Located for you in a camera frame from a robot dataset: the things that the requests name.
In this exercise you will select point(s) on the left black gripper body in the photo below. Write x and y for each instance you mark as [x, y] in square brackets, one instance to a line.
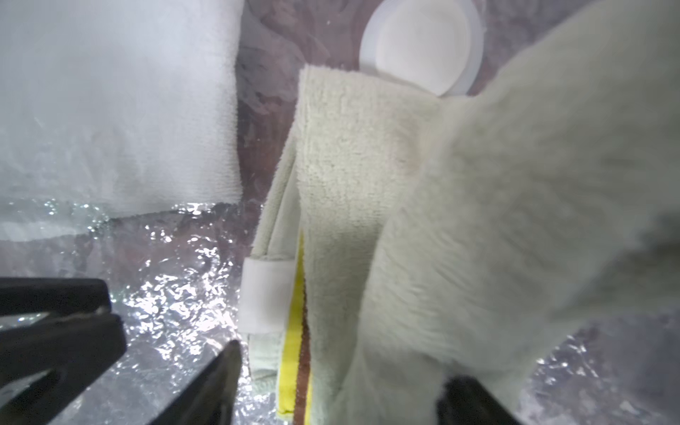
[78, 340]

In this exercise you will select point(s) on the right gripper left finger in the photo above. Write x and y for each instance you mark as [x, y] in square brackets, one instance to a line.
[211, 396]

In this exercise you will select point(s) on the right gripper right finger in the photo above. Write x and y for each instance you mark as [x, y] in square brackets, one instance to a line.
[466, 402]

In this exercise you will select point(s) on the clear plastic vacuum bag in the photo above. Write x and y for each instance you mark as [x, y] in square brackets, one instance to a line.
[174, 277]

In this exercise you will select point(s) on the light green towel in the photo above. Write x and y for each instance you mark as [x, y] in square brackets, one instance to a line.
[408, 239]

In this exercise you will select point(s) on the white towel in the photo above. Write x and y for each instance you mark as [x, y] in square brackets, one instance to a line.
[113, 109]

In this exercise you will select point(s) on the white round bag valve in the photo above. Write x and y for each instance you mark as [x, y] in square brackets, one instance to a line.
[435, 45]

